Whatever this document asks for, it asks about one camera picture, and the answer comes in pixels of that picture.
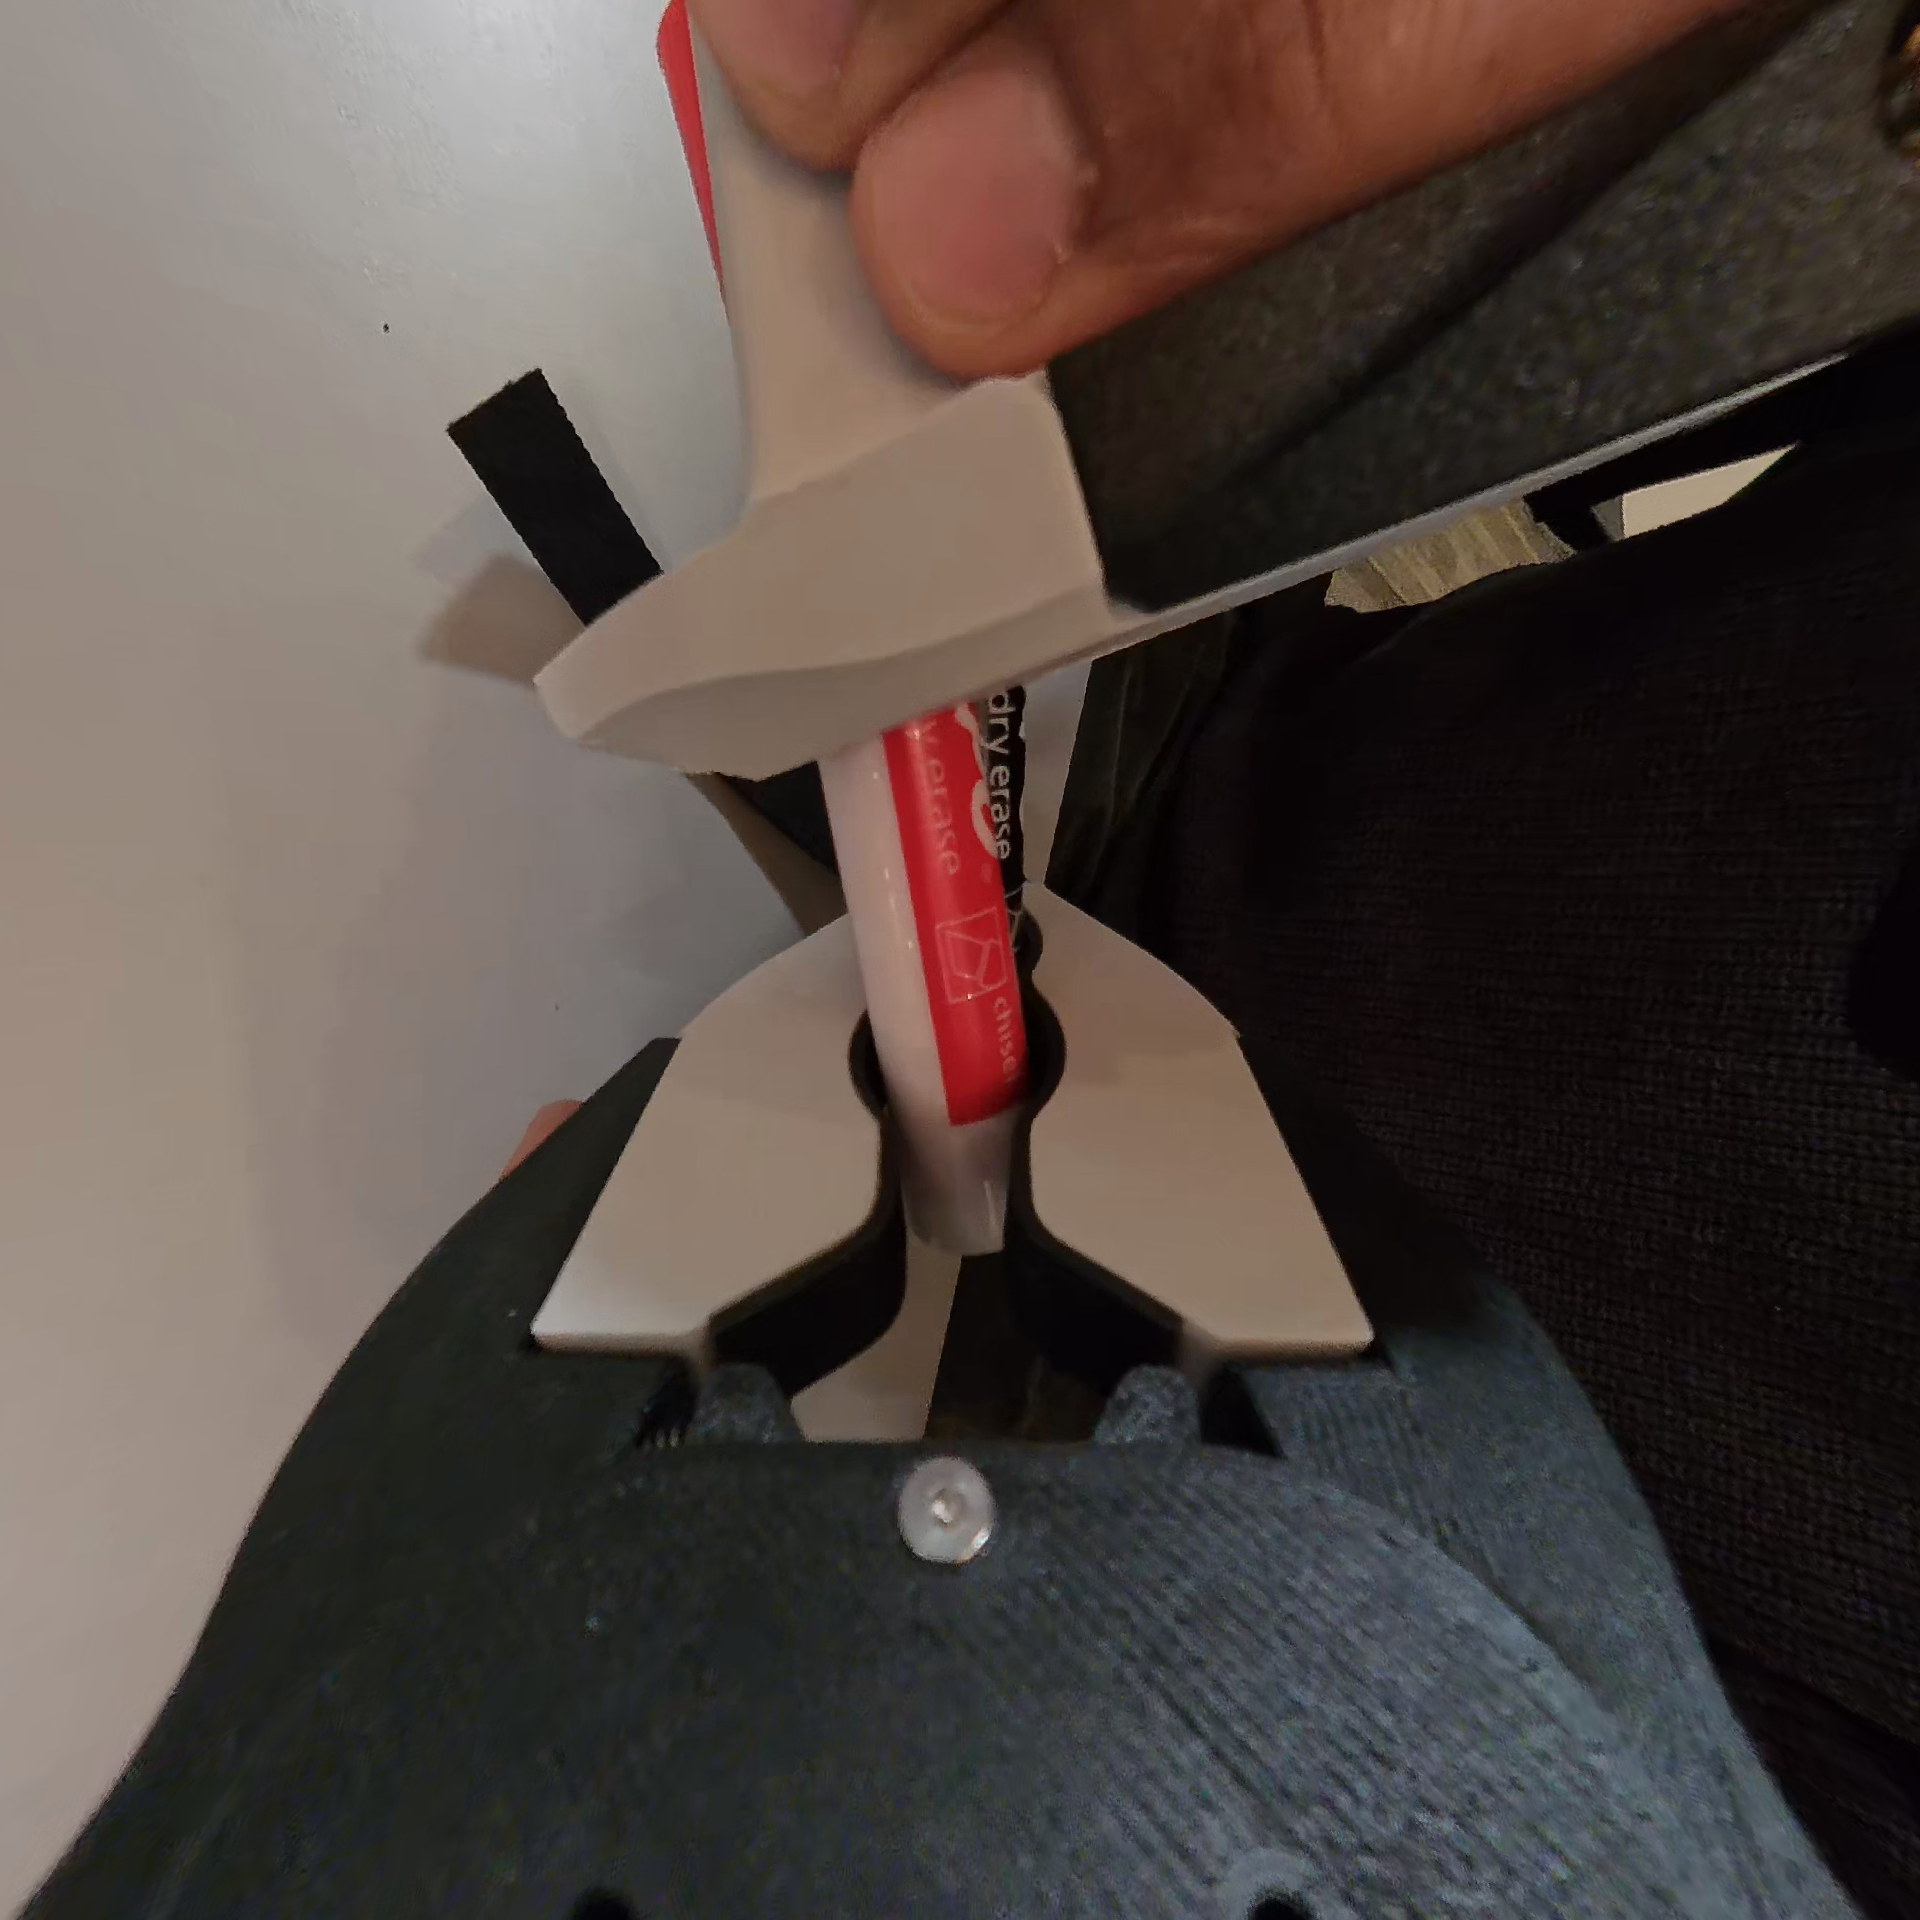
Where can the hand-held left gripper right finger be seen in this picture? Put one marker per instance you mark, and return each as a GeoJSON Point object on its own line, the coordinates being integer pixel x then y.
{"type": "Point", "coordinates": [1202, 1171]}

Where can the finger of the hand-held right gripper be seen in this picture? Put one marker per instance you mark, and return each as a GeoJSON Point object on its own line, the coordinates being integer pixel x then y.
{"type": "Point", "coordinates": [840, 600]}

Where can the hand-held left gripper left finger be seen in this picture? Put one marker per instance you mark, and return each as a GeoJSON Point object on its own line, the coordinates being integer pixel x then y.
{"type": "Point", "coordinates": [722, 1184]}

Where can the black dry erase marker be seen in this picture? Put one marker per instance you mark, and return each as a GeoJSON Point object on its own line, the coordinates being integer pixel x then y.
{"type": "Point", "coordinates": [1020, 840]}

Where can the red dry erase marker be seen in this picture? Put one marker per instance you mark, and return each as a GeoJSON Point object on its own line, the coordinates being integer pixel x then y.
{"type": "Point", "coordinates": [960, 974]}

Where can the person's left hand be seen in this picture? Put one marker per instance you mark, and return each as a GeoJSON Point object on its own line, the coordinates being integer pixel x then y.
{"type": "Point", "coordinates": [542, 1132]}

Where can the person's right hand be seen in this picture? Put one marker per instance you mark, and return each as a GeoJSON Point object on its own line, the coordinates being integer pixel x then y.
{"type": "Point", "coordinates": [1051, 182]}

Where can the person's torso in black sweater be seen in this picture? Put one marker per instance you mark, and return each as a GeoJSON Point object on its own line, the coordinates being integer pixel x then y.
{"type": "Point", "coordinates": [1575, 1049]}

